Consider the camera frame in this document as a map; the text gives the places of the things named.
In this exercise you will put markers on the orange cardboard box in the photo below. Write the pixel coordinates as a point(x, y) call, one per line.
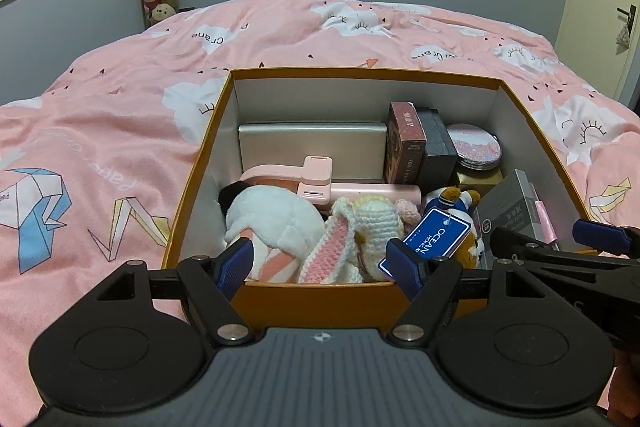
point(320, 302)

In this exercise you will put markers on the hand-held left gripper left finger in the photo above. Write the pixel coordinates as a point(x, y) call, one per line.
point(235, 263)

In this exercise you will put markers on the white plush rabbit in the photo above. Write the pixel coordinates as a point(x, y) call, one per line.
point(270, 217)

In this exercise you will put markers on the pink printed blanket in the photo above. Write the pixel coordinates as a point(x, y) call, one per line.
point(100, 132)

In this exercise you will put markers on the gold box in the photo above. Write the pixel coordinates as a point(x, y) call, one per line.
point(475, 181)

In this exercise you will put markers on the grey box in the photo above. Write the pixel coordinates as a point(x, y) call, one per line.
point(510, 207)

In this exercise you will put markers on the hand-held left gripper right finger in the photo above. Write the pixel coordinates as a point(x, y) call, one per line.
point(407, 272)

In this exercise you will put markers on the brown card box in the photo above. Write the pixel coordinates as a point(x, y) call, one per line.
point(405, 142)

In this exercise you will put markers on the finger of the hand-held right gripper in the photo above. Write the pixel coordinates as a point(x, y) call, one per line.
point(530, 249)
point(600, 232)

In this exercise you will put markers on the brown plush toy blue outfit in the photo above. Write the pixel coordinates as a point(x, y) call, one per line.
point(445, 227)

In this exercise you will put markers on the black box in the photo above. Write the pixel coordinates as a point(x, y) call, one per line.
point(437, 147)

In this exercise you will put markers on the cream crocheted bunny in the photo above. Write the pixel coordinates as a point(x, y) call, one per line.
point(375, 217)

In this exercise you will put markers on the round floral tin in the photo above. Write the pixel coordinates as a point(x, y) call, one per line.
point(472, 144)

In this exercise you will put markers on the silver box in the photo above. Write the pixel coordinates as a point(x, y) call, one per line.
point(310, 142)

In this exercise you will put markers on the pink handheld device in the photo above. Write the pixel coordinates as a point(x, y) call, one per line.
point(315, 179)

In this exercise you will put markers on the pink tube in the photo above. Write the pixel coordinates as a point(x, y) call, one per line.
point(380, 193)

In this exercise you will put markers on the small hanging pouch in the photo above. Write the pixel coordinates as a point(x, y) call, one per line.
point(623, 34)

